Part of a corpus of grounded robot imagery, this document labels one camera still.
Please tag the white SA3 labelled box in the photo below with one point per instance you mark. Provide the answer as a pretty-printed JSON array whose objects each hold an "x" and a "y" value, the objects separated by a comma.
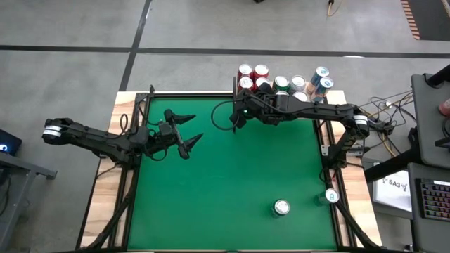
[{"x": 392, "y": 193}]

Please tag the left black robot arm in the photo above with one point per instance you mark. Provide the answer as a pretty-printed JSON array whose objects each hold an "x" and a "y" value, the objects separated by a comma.
[{"x": 91, "y": 138}]

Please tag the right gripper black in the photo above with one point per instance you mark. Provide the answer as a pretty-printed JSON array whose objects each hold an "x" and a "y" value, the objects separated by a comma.
[{"x": 267, "y": 107}]

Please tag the grey desk with red item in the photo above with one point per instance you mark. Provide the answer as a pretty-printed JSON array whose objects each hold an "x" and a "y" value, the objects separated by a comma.
[{"x": 429, "y": 123}]

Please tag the black monitor stand pole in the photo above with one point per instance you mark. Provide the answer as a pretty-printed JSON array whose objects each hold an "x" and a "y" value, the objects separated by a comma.
[{"x": 439, "y": 75}]

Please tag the wooden shelf black metal frame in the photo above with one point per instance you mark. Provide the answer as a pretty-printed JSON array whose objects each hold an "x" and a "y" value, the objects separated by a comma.
[{"x": 234, "y": 84}]

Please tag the red Fanta can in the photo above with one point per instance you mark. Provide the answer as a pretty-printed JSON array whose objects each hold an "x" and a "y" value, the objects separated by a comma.
[
  {"x": 262, "y": 81},
  {"x": 261, "y": 70}
]

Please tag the red Coca-Cola can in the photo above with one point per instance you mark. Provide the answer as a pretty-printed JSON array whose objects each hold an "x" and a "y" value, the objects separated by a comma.
[{"x": 245, "y": 69}]

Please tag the green table mat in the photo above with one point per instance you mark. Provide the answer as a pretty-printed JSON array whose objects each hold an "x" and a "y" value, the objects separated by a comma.
[{"x": 218, "y": 196}]

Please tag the small red desk item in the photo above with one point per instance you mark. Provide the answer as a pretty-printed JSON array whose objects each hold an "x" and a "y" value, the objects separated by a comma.
[{"x": 445, "y": 107}]

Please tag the black metal rig frame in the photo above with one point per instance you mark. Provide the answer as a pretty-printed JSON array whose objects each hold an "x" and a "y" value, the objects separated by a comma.
[{"x": 112, "y": 225}]

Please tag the dark device blue light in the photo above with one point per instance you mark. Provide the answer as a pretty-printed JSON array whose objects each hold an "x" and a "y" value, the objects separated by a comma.
[{"x": 8, "y": 142}]

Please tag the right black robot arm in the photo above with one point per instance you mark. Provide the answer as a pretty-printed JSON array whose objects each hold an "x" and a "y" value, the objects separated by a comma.
[{"x": 323, "y": 110}]

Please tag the grey desk with backlit keyboard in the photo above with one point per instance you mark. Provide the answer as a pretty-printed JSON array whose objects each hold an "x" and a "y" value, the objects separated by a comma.
[{"x": 415, "y": 228}]

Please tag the grey side table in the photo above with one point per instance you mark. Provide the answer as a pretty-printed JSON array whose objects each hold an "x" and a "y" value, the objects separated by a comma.
[{"x": 21, "y": 168}]

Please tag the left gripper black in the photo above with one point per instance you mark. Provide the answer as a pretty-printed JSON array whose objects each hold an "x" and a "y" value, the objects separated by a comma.
[{"x": 165, "y": 135}]

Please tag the backlit keyboard coloured keys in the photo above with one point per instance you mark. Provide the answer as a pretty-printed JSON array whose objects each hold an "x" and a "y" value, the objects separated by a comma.
[{"x": 436, "y": 200}]

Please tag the black floor mat striped edge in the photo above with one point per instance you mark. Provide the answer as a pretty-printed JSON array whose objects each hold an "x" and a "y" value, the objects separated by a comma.
[{"x": 432, "y": 17}]

